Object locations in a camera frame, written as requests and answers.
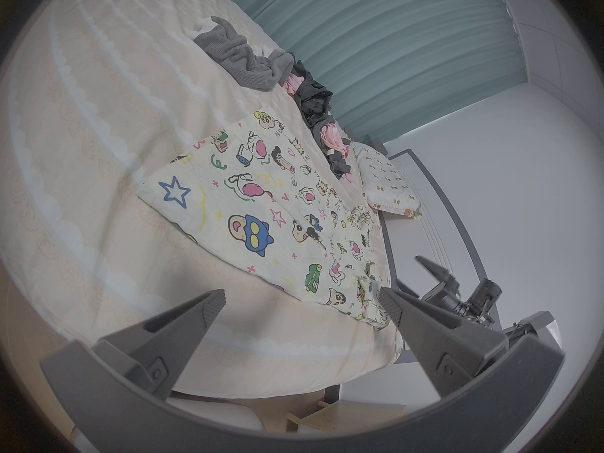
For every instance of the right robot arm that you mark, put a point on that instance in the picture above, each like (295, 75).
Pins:
(486, 295)

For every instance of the white printed pillow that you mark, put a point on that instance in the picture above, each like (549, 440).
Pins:
(387, 182)

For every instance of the small pale wooden table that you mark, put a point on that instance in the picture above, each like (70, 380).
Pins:
(358, 415)

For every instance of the bed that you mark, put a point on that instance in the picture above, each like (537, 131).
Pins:
(94, 158)

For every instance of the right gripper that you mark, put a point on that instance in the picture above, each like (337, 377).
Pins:
(450, 298)

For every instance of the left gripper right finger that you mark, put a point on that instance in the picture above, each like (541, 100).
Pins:
(448, 347)

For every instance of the pile of clothes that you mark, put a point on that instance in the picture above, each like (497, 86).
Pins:
(236, 50)

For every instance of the white printed pyjama top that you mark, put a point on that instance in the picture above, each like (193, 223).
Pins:
(236, 191)

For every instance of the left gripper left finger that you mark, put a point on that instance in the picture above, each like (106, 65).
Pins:
(155, 347)

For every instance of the blue-green curtain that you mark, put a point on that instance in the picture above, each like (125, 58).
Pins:
(401, 40)

